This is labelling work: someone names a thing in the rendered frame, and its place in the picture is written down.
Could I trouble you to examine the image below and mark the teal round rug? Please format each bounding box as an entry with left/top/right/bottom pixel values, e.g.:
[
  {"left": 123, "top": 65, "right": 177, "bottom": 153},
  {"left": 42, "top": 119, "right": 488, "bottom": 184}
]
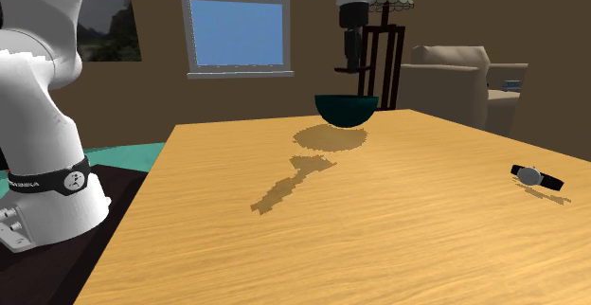
[{"left": 0, "top": 141, "right": 167, "bottom": 201}]

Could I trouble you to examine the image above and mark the black strap wristwatch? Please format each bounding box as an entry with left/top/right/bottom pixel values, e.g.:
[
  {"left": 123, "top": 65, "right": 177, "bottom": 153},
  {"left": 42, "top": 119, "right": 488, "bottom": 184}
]
[{"left": 510, "top": 164, "right": 565, "bottom": 192}]

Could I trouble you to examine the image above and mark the floor lamp with dark stand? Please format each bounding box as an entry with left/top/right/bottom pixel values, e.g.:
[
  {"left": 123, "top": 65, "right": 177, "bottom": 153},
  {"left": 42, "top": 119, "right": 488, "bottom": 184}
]
[{"left": 357, "top": 0, "right": 415, "bottom": 112}]

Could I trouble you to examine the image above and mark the white framed window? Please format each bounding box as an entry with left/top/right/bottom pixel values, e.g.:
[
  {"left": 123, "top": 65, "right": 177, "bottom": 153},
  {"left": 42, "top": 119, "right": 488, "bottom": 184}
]
[{"left": 177, "top": 0, "right": 296, "bottom": 81}]

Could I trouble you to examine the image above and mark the dark teal bowl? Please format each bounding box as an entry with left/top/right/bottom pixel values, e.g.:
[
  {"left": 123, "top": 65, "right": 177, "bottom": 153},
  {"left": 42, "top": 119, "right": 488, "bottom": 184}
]
[{"left": 313, "top": 93, "right": 380, "bottom": 129}]

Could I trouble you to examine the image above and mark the beige armchair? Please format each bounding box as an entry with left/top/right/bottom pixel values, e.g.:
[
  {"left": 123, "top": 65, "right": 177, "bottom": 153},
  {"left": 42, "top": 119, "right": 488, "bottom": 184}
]
[{"left": 397, "top": 45, "right": 529, "bottom": 138}]

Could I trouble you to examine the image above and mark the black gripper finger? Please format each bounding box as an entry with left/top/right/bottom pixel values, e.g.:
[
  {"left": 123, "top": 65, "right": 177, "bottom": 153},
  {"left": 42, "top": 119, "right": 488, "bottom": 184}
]
[{"left": 333, "top": 54, "right": 372, "bottom": 74}]

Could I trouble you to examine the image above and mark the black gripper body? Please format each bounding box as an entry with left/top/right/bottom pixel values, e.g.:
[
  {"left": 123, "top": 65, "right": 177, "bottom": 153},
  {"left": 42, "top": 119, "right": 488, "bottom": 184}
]
[{"left": 338, "top": 1, "right": 370, "bottom": 58}]

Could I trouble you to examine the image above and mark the dark robot stand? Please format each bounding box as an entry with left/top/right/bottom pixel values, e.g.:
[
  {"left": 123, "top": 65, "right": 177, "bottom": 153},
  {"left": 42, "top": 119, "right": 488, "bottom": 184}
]
[{"left": 0, "top": 164, "right": 151, "bottom": 305}]

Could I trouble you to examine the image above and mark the landscape wall picture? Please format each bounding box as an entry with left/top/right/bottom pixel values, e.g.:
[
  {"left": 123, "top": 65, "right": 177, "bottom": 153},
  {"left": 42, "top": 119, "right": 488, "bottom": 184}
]
[{"left": 76, "top": 0, "right": 143, "bottom": 63}]

